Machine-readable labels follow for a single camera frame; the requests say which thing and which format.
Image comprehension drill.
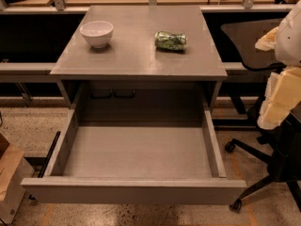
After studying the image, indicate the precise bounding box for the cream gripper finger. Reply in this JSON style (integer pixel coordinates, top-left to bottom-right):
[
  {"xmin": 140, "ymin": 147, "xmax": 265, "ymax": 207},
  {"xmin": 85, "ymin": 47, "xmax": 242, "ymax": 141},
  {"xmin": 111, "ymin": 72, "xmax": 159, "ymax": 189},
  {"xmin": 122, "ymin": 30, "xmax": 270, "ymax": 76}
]
[
  {"xmin": 257, "ymin": 66, "xmax": 301, "ymax": 130},
  {"xmin": 255, "ymin": 27, "xmax": 278, "ymax": 51}
]

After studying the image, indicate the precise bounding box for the crushed green can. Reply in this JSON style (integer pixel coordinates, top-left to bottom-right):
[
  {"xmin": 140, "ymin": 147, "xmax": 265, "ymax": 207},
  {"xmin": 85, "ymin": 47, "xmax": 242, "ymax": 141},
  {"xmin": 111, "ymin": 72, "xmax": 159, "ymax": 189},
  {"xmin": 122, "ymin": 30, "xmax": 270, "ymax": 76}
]
[{"xmin": 154, "ymin": 31, "xmax": 187, "ymax": 51}]

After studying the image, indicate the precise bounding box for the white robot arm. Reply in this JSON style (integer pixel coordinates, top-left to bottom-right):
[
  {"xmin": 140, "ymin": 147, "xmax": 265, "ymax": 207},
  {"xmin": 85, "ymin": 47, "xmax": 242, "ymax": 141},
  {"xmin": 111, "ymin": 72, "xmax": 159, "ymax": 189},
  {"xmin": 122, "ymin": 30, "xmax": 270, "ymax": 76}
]
[{"xmin": 255, "ymin": 1, "xmax": 301, "ymax": 130}]

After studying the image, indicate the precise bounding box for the open grey top drawer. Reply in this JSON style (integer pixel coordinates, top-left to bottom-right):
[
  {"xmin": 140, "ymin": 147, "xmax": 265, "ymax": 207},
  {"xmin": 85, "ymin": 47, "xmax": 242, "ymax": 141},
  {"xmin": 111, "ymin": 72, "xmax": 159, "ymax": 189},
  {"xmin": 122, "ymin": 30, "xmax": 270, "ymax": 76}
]
[{"xmin": 22, "ymin": 83, "xmax": 246, "ymax": 204}]

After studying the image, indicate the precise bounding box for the grey drawer cabinet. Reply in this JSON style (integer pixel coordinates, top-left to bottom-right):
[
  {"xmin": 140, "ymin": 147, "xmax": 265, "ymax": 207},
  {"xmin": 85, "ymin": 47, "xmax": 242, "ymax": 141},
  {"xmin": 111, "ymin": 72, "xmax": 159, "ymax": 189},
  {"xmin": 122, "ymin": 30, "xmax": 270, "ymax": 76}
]
[{"xmin": 50, "ymin": 5, "xmax": 229, "ymax": 124}]

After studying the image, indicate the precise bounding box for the black office chair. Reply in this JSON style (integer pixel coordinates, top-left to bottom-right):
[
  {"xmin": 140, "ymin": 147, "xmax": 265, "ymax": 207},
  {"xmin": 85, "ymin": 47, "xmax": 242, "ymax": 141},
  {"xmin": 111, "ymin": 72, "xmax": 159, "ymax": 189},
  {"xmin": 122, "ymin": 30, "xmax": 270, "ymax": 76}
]
[{"xmin": 225, "ymin": 16, "xmax": 301, "ymax": 212}]

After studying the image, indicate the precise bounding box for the white ceramic bowl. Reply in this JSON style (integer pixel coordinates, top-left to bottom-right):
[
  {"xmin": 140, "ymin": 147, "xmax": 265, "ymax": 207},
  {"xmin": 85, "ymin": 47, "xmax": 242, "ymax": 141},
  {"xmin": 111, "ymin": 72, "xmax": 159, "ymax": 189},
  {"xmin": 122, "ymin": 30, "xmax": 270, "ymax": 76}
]
[{"xmin": 79, "ymin": 21, "xmax": 114, "ymax": 48}]

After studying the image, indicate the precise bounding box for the cardboard box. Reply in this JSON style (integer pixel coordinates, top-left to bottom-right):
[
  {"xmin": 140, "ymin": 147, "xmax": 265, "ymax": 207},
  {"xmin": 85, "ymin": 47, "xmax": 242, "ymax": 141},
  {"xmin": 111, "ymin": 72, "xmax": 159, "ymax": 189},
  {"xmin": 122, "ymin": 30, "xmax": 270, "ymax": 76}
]
[{"xmin": 0, "ymin": 134, "xmax": 34, "ymax": 225}]

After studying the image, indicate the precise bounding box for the black drawer slide rail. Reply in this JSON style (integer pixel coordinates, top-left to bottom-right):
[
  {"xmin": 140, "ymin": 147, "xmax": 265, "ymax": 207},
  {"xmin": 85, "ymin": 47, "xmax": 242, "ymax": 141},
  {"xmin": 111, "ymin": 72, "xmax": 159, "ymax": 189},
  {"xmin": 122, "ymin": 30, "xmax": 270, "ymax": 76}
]
[{"xmin": 38, "ymin": 131, "xmax": 61, "ymax": 178}]

